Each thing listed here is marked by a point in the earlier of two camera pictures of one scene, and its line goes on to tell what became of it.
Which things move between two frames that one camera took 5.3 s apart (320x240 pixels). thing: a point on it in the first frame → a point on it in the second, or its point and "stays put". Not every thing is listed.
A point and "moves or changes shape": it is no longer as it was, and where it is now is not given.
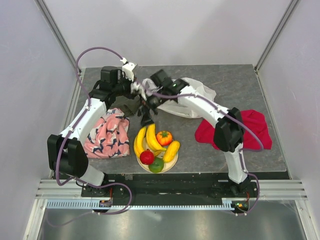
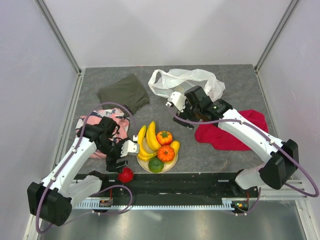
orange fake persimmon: (164, 137) stays put
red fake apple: (147, 157) → (126, 175)
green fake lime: (157, 166) stays put
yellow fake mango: (171, 151) moves or changes shape
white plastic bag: (174, 106) moves or changes shape
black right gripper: (146, 119) → (184, 114)
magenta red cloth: (204, 131) stays put
